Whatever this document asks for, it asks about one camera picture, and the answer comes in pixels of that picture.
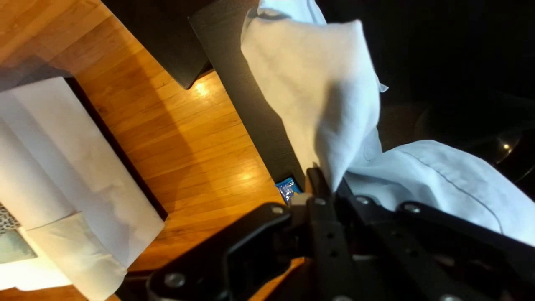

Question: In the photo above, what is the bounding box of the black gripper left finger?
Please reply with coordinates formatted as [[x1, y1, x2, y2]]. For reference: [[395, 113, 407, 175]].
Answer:
[[146, 166, 359, 301]]

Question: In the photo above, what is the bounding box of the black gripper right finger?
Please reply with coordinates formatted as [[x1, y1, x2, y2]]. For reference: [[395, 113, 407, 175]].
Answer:
[[333, 191, 535, 301]]

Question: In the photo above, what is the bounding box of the white cloth towel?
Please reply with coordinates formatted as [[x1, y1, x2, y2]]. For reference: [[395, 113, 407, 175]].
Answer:
[[240, 0, 535, 248]]

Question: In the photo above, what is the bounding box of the white sofa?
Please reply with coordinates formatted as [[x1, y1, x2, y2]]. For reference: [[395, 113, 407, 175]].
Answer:
[[0, 76, 168, 301]]

